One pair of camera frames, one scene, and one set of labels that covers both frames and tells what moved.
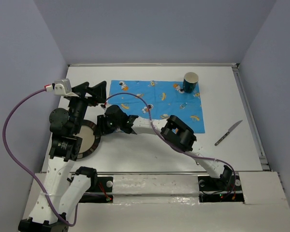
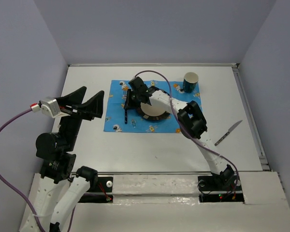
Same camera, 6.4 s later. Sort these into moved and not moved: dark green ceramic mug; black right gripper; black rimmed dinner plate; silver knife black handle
Moved: black rimmed dinner plate; black right gripper
Not moved: dark green ceramic mug; silver knife black handle
